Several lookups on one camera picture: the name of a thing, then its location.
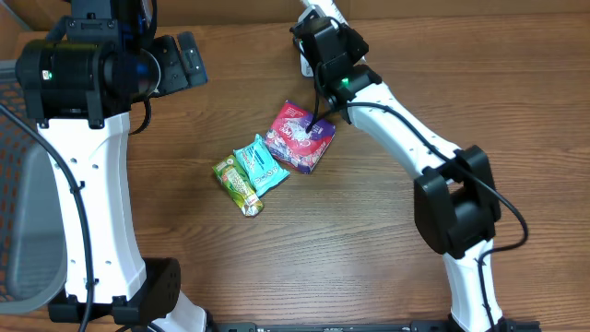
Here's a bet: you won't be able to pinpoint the white tube gold cap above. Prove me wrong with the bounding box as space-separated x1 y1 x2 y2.
298 0 346 23

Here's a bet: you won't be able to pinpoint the teal wet wipes pack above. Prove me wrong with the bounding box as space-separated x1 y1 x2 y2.
233 134 290 197

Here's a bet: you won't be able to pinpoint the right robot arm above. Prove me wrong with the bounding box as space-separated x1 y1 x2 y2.
290 8 504 331

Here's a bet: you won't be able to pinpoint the grey plastic basket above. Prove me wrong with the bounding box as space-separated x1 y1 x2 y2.
0 59 68 315

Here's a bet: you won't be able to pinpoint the red purple snack package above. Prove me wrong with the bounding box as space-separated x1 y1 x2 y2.
265 101 336 173

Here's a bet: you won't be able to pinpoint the green noodle snack pack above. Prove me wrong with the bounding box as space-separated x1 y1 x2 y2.
212 155 264 217

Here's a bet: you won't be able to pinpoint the white barcode scanner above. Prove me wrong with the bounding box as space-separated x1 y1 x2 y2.
297 8 319 78

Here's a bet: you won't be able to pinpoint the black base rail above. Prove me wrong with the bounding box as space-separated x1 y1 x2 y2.
202 319 540 332

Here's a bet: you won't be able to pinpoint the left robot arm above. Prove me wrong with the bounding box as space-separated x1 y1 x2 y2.
16 1 210 332

